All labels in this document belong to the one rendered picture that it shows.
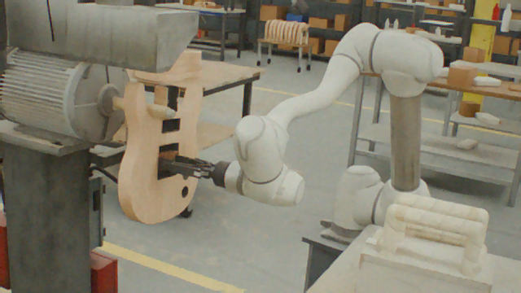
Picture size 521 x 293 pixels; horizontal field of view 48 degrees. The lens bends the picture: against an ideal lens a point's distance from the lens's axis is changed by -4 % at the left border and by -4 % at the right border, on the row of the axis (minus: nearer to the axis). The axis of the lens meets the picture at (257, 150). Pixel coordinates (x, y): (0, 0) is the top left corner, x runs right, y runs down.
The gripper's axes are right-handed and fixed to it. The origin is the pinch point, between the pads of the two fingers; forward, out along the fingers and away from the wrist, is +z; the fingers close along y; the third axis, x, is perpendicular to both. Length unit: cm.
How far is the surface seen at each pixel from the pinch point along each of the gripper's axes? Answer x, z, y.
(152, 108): 15.9, 0.0, -11.1
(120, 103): 15.5, 11.3, -11.1
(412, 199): 9, -74, -19
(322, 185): -68, 58, 314
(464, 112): -5, -18, 534
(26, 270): -44, 44, -12
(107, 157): -4.4, 26.1, 3.4
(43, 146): 0.5, 31.5, -19.5
